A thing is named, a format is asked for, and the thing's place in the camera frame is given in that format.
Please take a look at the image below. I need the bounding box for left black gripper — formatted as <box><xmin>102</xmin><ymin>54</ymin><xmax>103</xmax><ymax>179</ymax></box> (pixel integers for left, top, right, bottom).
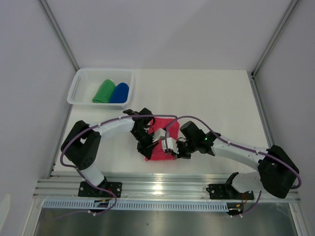
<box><xmin>131</xmin><ymin>128</ymin><xmax>158</xmax><ymax>159</ymax></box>

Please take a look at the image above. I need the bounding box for pink towel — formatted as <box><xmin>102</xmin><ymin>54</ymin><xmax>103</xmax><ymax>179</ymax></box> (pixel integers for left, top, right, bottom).
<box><xmin>145</xmin><ymin>118</ymin><xmax>180</xmax><ymax>161</ymax></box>

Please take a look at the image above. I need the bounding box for blue towel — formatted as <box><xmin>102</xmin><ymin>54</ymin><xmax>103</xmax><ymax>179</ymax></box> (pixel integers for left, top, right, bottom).
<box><xmin>109</xmin><ymin>83</ymin><xmax>129</xmax><ymax>103</ymax></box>

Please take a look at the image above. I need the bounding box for green towel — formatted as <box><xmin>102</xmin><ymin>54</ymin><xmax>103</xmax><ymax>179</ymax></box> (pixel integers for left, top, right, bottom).
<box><xmin>92</xmin><ymin>79</ymin><xmax>116</xmax><ymax>103</ymax></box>

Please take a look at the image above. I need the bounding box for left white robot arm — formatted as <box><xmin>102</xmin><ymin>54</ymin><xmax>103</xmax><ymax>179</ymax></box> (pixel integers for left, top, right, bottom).
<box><xmin>61</xmin><ymin>108</ymin><xmax>158</xmax><ymax>197</ymax></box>

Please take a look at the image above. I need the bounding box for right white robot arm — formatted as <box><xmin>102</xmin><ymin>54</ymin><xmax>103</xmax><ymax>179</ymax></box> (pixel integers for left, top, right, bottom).
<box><xmin>177</xmin><ymin>121</ymin><xmax>299</xmax><ymax>199</ymax></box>

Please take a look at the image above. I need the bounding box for white plastic basket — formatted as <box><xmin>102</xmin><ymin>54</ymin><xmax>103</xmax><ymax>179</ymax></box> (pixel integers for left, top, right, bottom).
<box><xmin>67</xmin><ymin>68</ymin><xmax>135</xmax><ymax>110</ymax></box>

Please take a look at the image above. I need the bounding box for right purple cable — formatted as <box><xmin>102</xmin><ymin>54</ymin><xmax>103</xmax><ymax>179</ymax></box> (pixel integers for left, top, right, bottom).
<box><xmin>164</xmin><ymin>115</ymin><xmax>303</xmax><ymax>218</ymax></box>

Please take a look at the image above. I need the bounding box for purple cable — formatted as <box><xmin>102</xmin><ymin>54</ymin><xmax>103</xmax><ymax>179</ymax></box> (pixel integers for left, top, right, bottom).
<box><xmin>164</xmin><ymin>115</ymin><xmax>303</xmax><ymax>218</ymax></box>
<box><xmin>60</xmin><ymin>114</ymin><xmax>178</xmax><ymax>218</ymax></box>

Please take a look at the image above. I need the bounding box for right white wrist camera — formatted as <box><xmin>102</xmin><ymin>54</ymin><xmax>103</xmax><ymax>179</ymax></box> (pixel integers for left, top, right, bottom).
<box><xmin>161</xmin><ymin>137</ymin><xmax>179</xmax><ymax>154</ymax></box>

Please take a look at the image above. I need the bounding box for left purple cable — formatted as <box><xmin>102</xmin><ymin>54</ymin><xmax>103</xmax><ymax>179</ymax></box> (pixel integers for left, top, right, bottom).
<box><xmin>60</xmin><ymin>114</ymin><xmax>178</xmax><ymax>218</ymax></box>

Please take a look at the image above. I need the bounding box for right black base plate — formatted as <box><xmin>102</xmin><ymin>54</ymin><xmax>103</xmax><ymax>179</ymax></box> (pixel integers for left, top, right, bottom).
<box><xmin>206</xmin><ymin>183</ymin><xmax>254</xmax><ymax>200</ymax></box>

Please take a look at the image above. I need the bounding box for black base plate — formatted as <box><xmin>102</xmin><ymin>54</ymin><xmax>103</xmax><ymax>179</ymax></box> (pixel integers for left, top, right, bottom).
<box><xmin>206</xmin><ymin>183</ymin><xmax>254</xmax><ymax>200</ymax></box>
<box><xmin>78</xmin><ymin>181</ymin><xmax>123</xmax><ymax>198</ymax></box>

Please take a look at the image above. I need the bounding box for aluminium front rail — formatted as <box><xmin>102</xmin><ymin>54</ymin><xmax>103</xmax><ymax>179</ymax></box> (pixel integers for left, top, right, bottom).
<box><xmin>33</xmin><ymin>172</ymin><xmax>301</xmax><ymax>203</ymax></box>

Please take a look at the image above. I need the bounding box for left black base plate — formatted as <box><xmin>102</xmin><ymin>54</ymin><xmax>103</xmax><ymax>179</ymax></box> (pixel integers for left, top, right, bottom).
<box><xmin>78</xmin><ymin>181</ymin><xmax>123</xmax><ymax>198</ymax></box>

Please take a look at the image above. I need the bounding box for white slotted cable duct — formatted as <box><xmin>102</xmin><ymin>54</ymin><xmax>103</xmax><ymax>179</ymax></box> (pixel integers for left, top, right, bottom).
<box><xmin>42</xmin><ymin>199</ymin><xmax>240</xmax><ymax>212</ymax></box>

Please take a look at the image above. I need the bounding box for left aluminium corner post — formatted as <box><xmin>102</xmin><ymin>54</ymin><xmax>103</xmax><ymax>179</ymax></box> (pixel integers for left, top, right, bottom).
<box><xmin>37</xmin><ymin>0</ymin><xmax>80</xmax><ymax>71</ymax></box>

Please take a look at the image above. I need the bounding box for aluminium corner post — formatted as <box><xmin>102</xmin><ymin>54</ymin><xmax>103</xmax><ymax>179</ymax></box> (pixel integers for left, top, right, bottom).
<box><xmin>37</xmin><ymin>0</ymin><xmax>80</xmax><ymax>71</ymax></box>
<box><xmin>251</xmin><ymin>0</ymin><xmax>301</xmax><ymax>79</ymax></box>

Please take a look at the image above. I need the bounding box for right aluminium corner post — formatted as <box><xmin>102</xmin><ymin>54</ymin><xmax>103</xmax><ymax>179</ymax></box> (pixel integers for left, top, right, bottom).
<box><xmin>251</xmin><ymin>0</ymin><xmax>301</xmax><ymax>79</ymax></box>

